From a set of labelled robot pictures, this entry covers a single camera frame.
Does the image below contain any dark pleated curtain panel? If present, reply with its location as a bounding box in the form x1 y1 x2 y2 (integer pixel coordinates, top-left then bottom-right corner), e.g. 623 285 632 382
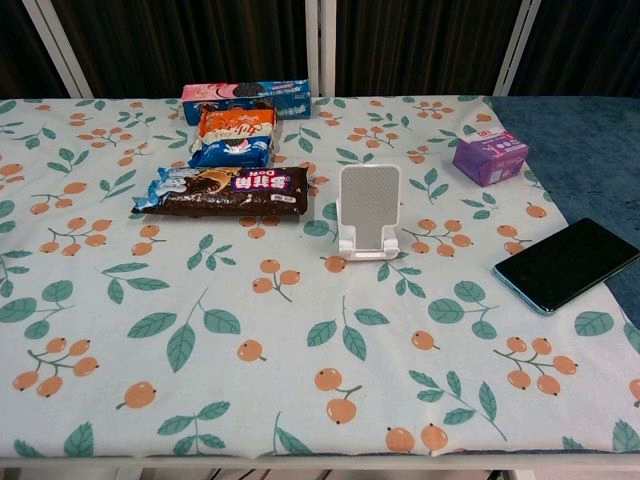
0 0 69 100
509 0 640 97
49 0 307 99
335 0 519 96

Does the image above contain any pink and blue Oreo box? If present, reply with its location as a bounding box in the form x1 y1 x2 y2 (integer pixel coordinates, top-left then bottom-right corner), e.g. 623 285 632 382
180 77 314 126

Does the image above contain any floral white tablecloth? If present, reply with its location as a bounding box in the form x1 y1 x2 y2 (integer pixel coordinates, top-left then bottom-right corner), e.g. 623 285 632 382
0 94 640 459

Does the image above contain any white upright frame post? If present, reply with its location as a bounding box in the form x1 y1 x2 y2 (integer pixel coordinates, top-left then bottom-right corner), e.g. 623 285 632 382
304 0 337 99

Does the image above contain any blue Oreo packet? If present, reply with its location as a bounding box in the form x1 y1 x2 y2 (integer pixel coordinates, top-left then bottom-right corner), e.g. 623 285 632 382
187 135 275 170

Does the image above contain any white folding phone stand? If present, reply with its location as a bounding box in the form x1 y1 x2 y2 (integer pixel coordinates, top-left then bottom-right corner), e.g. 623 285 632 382
335 163 405 262

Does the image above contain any brown chocolate snack packet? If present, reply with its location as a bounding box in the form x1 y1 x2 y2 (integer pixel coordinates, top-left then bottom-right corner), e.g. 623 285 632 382
130 165 315 218

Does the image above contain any white slanted frame post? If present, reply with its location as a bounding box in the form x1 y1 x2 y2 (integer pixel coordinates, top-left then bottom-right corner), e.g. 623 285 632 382
489 0 541 96
22 0 94 99

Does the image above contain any purple tissue pack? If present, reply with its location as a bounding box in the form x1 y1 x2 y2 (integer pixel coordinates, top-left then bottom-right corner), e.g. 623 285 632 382
452 124 530 188

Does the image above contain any black smartphone with teal edge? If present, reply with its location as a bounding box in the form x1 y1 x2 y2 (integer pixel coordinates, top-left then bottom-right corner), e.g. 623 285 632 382
493 217 640 316

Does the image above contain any orange snack packet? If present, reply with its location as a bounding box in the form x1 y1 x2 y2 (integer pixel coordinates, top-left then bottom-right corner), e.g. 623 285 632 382
198 107 279 147

